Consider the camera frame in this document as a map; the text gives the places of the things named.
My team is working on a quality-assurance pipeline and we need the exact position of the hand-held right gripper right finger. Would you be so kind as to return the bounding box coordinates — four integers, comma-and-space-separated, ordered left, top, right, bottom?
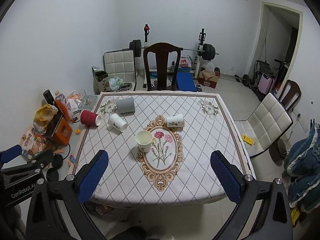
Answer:
210, 151, 293, 240

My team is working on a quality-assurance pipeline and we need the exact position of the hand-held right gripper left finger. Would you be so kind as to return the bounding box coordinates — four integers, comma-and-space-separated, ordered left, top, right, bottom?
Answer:
26, 149, 109, 240

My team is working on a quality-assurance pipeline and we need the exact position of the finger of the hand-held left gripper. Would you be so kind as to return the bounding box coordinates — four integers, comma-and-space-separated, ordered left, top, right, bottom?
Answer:
1, 150, 54, 180
0, 144, 23, 165

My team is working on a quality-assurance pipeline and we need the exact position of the white printed paper cup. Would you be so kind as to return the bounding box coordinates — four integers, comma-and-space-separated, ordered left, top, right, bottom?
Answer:
108, 113, 129, 133
166, 113, 185, 129
135, 130, 153, 153

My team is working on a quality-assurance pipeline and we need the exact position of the red ribbed paper cup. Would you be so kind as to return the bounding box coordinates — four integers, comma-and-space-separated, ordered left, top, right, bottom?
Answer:
80, 109, 101, 126

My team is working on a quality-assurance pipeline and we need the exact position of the grey cup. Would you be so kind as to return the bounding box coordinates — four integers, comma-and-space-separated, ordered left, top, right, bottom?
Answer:
115, 97, 136, 114

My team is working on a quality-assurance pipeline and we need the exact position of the black round lid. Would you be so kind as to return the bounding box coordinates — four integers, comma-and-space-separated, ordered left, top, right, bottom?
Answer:
46, 169, 59, 182
52, 154, 64, 168

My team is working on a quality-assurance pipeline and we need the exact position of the colourful snack packet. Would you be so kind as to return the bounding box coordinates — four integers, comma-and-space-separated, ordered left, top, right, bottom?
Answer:
20, 127, 51, 159

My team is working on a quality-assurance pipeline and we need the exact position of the orange box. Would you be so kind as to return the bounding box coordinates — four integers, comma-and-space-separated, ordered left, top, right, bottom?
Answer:
46, 117, 73, 146

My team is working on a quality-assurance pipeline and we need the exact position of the yellow packet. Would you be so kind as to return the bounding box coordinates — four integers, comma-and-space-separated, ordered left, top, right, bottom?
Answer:
241, 134, 256, 146

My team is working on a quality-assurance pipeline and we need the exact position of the white floral tablecloth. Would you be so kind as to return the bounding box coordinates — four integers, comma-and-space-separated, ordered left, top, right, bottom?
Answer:
69, 91, 257, 207

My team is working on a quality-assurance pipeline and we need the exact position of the yellow plastic bag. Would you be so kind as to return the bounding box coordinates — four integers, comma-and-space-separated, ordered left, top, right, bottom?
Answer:
33, 103, 59, 133

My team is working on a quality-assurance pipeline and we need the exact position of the orange bottle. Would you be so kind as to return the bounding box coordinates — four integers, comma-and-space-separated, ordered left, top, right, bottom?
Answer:
55, 95, 72, 119

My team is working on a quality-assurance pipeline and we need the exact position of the black bottle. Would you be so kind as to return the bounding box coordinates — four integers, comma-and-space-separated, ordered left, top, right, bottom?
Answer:
43, 89, 57, 106

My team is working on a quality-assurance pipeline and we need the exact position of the white padded chair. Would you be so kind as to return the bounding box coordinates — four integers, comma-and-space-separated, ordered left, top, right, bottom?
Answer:
103, 50, 138, 91
234, 92, 294, 160

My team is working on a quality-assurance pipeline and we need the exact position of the glass ashtray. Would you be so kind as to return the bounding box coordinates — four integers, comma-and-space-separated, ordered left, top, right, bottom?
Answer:
82, 95, 97, 106

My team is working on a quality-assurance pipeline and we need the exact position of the blue clothes pile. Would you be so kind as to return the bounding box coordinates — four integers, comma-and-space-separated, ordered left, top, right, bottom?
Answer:
283, 122, 320, 213

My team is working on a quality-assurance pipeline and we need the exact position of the metal bowl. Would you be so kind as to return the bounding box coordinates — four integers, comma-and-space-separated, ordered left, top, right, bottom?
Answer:
117, 82, 133, 92

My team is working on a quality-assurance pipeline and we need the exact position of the printed cardboard box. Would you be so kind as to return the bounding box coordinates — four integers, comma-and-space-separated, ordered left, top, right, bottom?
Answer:
91, 66, 111, 94

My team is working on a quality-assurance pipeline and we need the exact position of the green and white plastic bag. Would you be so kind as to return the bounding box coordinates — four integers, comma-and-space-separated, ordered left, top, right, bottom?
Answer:
108, 77, 124, 91

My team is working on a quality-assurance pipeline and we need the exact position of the red cardboard box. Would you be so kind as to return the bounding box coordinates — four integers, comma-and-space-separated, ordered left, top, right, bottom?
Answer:
198, 69, 221, 89

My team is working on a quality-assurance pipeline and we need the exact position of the black dumbbell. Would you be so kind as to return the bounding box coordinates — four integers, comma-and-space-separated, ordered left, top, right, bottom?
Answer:
235, 74, 251, 87

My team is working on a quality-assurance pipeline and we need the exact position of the pink suitcase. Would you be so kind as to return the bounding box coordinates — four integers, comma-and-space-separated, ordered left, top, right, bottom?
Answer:
258, 76, 276, 94

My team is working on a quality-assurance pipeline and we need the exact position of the blue weight bench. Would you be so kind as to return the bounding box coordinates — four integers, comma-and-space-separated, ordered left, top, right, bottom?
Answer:
175, 73, 198, 92

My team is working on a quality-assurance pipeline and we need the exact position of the dark wooden chair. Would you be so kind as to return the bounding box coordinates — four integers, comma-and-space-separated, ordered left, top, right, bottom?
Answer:
143, 42, 182, 92
277, 79, 302, 113

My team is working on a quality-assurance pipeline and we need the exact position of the black folding cart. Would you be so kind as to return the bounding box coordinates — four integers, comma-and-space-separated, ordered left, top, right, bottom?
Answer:
253, 60, 272, 81

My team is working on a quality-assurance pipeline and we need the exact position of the red and white plastic bag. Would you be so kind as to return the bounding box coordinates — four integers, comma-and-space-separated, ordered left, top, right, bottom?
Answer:
178, 55, 193, 69

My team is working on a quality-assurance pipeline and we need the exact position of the black scooter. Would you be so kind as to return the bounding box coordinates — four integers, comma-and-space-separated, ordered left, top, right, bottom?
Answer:
273, 59, 291, 81

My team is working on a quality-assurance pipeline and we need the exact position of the black barbell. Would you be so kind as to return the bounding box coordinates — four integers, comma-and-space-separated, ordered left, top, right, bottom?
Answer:
129, 39, 219, 61

